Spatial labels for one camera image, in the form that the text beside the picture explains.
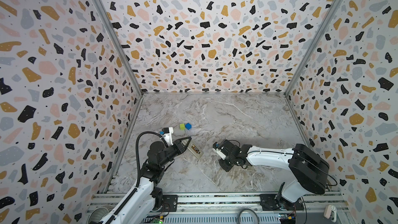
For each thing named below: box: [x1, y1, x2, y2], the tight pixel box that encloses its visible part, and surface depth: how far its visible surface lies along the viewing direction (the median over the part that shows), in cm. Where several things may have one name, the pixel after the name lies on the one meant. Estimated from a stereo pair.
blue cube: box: [185, 122, 193, 131], surface depth 103 cm
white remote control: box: [187, 141, 204, 160], surface depth 78 cm
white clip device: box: [323, 204, 337, 223], surface depth 72 cm
